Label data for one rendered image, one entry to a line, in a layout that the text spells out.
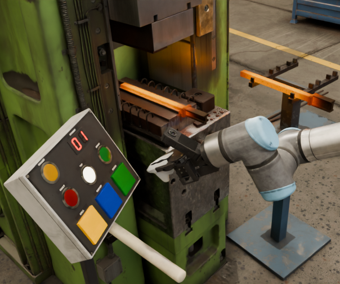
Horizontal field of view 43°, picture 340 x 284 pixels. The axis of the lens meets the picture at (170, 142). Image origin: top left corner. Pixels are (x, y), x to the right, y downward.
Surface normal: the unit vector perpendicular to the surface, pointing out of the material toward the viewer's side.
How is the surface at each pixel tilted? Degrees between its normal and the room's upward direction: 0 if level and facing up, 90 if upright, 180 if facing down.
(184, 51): 90
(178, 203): 90
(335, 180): 0
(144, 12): 90
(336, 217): 0
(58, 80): 90
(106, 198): 60
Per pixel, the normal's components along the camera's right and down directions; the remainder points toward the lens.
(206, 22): 0.72, 0.34
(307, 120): -0.07, -0.84
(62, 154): 0.79, -0.31
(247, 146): -0.35, 0.49
